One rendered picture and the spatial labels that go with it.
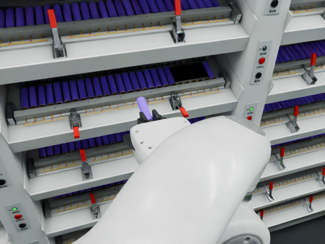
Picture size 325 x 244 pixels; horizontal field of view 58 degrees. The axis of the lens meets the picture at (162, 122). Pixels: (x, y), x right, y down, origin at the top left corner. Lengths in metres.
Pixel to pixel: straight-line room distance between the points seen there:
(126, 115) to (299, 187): 0.92
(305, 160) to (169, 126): 0.90
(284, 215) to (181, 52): 1.07
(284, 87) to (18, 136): 0.74
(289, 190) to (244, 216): 1.13
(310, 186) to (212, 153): 1.26
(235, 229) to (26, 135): 0.59
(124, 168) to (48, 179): 0.21
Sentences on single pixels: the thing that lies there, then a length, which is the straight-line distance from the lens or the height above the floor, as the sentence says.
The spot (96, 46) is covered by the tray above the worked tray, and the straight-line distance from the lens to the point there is 0.68.
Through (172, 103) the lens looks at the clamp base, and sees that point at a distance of 0.79.
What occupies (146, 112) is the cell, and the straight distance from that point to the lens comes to 0.58.
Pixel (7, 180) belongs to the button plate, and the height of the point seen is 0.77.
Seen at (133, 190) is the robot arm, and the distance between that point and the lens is 0.23.
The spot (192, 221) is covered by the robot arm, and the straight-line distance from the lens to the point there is 0.22.
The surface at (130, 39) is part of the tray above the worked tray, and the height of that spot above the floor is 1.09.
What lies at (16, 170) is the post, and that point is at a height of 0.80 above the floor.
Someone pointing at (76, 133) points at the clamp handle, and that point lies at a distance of 0.70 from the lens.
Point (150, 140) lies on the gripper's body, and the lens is 0.44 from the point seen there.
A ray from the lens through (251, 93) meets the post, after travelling 0.87.
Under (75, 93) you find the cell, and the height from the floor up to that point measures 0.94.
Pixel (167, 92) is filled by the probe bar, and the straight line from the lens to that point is 0.80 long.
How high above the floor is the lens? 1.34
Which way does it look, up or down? 37 degrees down
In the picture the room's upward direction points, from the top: straight up
